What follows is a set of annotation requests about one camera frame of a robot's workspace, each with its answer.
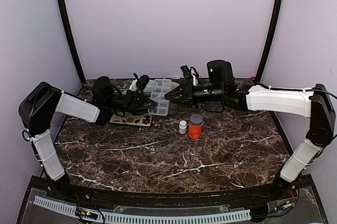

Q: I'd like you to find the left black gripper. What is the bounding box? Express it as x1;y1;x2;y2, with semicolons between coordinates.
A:
105;89;159;116

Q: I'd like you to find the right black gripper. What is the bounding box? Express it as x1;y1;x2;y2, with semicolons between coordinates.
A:
165;79;225;108

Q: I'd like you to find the clear plastic pill organizer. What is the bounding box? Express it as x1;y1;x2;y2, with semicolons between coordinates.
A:
148;78;172;116

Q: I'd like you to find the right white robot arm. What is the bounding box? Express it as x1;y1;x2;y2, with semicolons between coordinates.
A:
165;59;336;200

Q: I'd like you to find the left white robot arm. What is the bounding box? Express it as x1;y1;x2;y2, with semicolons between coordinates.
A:
18;75;158;181

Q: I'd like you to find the blue striped ceramic bowl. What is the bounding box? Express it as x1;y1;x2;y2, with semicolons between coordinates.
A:
143;80;156;96

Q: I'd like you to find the cream ceramic mug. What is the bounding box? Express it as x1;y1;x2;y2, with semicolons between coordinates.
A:
168;82;179;115

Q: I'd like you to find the floral rectangular ceramic plate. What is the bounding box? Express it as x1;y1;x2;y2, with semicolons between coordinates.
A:
110;114;153;127

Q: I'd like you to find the small white pill bottle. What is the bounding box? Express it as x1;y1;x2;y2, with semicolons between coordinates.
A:
179;120;187;134

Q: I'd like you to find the orange pill bottle grey cap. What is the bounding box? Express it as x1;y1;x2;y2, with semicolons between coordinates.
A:
189;114;203;140

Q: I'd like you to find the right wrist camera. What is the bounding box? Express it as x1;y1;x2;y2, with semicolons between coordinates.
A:
180;65;201;86

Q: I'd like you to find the black front rail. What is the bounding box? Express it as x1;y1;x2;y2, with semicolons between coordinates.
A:
46;182;298;209

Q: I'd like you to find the white slotted cable duct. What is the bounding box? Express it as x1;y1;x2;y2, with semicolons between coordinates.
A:
33;196;252;223

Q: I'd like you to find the left black frame post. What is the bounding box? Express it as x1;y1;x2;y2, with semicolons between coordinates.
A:
57;0;86;84

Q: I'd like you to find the black frame post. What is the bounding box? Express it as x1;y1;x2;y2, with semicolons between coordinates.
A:
57;0;86;84
254;0;282;84

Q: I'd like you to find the right black frame post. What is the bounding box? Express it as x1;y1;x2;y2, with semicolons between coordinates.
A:
254;0;282;84

